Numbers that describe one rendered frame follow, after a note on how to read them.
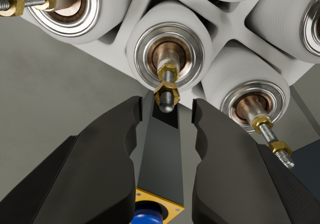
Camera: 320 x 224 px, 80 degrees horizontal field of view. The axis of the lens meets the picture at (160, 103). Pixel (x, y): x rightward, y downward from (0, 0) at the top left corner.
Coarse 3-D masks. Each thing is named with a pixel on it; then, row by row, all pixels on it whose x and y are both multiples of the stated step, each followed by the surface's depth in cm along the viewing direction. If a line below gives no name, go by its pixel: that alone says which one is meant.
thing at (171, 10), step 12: (168, 0) 29; (156, 12) 19; (168, 12) 19; (180, 12) 19; (192, 12) 23; (144, 24) 19; (192, 24) 19; (132, 36) 20; (204, 36) 20; (132, 48) 21; (204, 48) 20; (132, 60) 21; (204, 60) 21; (132, 72) 23; (204, 72) 22; (144, 84) 23; (192, 84) 22
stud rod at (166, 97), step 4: (164, 72) 17; (168, 72) 16; (164, 76) 16; (168, 76) 16; (172, 76) 16; (164, 80) 15; (168, 80) 15; (172, 80) 16; (164, 92) 13; (168, 92) 13; (160, 96) 13; (164, 96) 13; (168, 96) 13; (172, 96) 13; (160, 100) 13; (164, 100) 12; (168, 100) 12; (172, 100) 13; (160, 104) 12; (164, 104) 12; (168, 104) 12; (172, 104) 12; (160, 108) 13; (164, 108) 13; (168, 108) 13; (172, 108) 13; (168, 112) 13
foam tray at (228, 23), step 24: (144, 0) 24; (192, 0) 24; (216, 0) 33; (120, 24) 36; (216, 24) 25; (240, 24) 25; (96, 48) 28; (120, 48) 28; (216, 48) 27; (264, 48) 27; (288, 72) 28; (192, 96) 31
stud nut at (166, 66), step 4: (164, 64) 17; (168, 64) 17; (172, 64) 17; (160, 68) 17; (164, 68) 17; (168, 68) 16; (172, 68) 16; (176, 68) 17; (160, 72) 17; (172, 72) 17; (176, 72) 17; (160, 76) 17; (176, 76) 17; (160, 80) 17; (176, 80) 17
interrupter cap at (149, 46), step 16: (144, 32) 19; (160, 32) 19; (176, 32) 19; (192, 32) 19; (144, 48) 20; (160, 48) 20; (176, 48) 20; (192, 48) 20; (144, 64) 21; (192, 64) 21; (144, 80) 22; (192, 80) 22
